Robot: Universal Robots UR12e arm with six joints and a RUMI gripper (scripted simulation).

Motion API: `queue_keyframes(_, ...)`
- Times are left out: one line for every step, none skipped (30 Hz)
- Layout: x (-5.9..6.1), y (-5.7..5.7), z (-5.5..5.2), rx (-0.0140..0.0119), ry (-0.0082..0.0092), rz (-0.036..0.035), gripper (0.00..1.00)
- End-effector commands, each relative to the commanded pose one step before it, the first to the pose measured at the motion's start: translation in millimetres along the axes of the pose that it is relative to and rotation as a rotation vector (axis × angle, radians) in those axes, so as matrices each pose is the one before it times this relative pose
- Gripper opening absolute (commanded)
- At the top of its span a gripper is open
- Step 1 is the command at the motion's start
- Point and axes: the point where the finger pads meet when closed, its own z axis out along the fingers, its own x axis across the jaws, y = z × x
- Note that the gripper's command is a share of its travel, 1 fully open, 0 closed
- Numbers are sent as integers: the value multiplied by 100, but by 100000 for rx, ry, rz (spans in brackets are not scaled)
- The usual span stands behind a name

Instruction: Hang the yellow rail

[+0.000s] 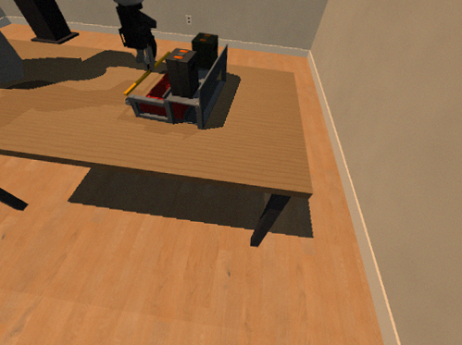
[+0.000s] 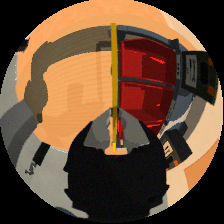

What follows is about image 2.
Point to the yellow long bar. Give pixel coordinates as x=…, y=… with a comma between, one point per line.
x=114, y=81

